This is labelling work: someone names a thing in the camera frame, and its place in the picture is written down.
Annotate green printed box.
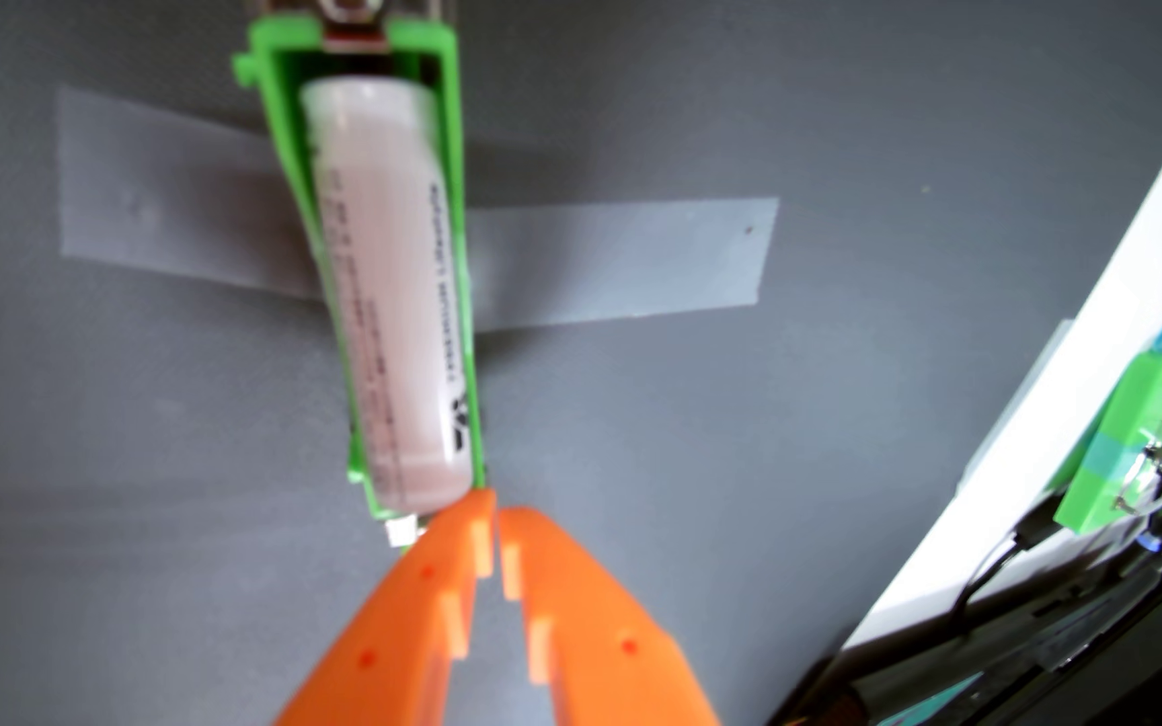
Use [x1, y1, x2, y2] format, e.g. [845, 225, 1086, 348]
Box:
[1053, 341, 1162, 536]

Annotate green battery holder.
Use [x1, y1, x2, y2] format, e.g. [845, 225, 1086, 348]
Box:
[231, 0, 490, 551]

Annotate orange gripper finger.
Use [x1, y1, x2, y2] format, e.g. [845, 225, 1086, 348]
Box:
[495, 507, 724, 726]
[273, 488, 498, 726]

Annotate dark grey table mat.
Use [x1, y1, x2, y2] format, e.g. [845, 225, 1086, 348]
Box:
[0, 0, 1162, 726]

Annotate white cylindrical battery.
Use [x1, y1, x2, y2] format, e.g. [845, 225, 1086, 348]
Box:
[299, 75, 474, 516]

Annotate black cable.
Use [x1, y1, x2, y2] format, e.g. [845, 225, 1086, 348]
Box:
[949, 494, 1061, 637]

